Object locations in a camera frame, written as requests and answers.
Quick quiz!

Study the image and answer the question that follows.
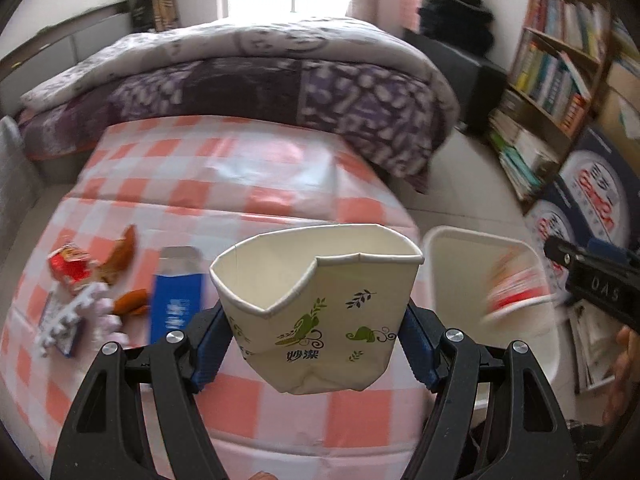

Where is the red snack wrapper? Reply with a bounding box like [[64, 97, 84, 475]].
[[47, 242, 100, 293]]

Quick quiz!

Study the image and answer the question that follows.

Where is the wooden bookshelf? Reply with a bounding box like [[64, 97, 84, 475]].
[[487, 0, 618, 217]]

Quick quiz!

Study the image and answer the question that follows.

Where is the purple white quilt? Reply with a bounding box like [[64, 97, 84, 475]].
[[17, 15, 461, 195]]

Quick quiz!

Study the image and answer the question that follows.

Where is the small navy printed box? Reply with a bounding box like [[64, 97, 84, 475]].
[[524, 199, 578, 273]]

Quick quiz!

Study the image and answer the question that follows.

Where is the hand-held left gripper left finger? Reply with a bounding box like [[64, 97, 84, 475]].
[[50, 305, 231, 480]]

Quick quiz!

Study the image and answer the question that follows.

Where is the person's right hand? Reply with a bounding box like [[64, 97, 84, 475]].
[[604, 325, 640, 413]]

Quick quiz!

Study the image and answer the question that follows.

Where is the row of upright books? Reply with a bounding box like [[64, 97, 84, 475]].
[[509, 42, 592, 135], [529, 0, 610, 58]]

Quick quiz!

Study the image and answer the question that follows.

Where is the white plastic bin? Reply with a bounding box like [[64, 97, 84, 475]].
[[422, 225, 566, 406]]

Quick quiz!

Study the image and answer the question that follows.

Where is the small blue white packet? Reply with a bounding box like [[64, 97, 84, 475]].
[[39, 292, 85, 359]]

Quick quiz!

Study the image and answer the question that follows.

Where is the white paper cup green print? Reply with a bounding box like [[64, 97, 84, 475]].
[[209, 224, 426, 395]]

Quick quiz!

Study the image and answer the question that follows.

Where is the silver grey bag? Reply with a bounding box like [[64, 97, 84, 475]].
[[0, 115, 45, 261]]

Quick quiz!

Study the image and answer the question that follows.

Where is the black cabinet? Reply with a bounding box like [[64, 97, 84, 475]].
[[402, 27, 510, 137]]

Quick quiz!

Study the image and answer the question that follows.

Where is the blue paper carton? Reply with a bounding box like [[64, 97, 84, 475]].
[[149, 246, 207, 346]]

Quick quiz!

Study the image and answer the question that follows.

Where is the large navy printed box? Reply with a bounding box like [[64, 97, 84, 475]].
[[556, 127, 640, 263]]

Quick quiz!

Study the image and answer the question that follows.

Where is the brown cardboard box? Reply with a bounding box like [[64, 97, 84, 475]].
[[594, 57, 640, 147]]

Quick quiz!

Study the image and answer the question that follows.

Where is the white storage unit with papers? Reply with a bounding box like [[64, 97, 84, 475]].
[[566, 300, 628, 395]]

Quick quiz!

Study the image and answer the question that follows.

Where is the grey bed headboard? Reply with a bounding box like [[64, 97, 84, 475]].
[[0, 2, 135, 116]]

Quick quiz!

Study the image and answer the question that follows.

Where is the small orange peel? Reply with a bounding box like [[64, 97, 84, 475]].
[[112, 289, 151, 316]]

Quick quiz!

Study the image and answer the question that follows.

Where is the red white snack packet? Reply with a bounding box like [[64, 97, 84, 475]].
[[482, 255, 557, 326]]

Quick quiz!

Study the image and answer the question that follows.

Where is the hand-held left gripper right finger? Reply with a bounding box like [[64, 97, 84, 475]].
[[397, 305, 581, 480]]

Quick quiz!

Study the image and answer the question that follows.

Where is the pile of black clothes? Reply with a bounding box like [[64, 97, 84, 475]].
[[417, 0, 497, 57]]

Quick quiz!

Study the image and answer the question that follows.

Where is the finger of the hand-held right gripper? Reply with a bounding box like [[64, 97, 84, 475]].
[[544, 236, 628, 273]]

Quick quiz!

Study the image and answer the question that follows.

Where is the orange white checkered tablecloth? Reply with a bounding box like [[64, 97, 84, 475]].
[[0, 115, 436, 461]]

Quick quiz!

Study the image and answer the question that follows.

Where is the stack of flat books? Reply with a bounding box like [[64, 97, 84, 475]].
[[487, 92, 560, 202]]

